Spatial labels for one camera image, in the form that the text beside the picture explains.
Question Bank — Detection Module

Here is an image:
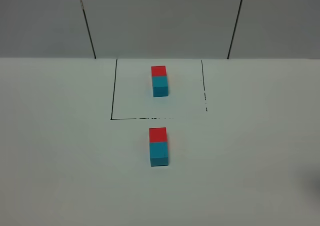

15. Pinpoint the blue template cube block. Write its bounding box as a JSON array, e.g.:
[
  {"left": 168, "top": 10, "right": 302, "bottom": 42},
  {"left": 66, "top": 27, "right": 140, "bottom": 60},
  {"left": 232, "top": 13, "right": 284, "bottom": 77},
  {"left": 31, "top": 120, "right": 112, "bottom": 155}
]
[{"left": 152, "top": 76, "right": 169, "bottom": 97}]

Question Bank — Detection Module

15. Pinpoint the red template cube block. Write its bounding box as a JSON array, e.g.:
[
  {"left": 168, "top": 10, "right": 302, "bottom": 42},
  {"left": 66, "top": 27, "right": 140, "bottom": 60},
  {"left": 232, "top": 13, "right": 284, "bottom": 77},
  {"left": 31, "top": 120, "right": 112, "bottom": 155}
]
[{"left": 151, "top": 66, "right": 167, "bottom": 77}]

